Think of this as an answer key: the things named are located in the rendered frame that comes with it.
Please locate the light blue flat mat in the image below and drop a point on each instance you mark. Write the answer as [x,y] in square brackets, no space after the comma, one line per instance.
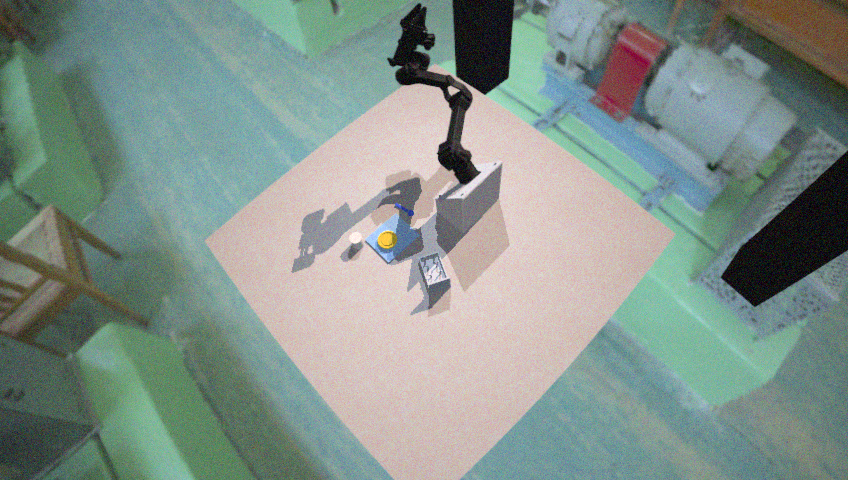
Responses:
[405,236]

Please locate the white cylinder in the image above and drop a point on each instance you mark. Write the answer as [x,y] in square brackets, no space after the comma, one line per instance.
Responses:
[356,240]

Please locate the yellow plate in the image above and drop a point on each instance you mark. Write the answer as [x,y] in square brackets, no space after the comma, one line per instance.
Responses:
[387,239]

